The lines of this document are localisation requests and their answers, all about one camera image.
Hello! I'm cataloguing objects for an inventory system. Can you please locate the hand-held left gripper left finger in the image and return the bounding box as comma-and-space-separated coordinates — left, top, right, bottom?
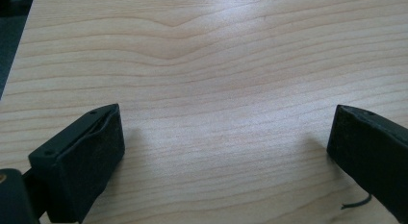
27, 103, 126, 224

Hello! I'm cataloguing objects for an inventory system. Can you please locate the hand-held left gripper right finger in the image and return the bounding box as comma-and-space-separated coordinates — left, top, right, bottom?
326, 104, 408, 224

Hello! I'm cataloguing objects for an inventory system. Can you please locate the thin black wire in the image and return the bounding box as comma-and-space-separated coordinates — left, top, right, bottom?
340, 193, 373, 211

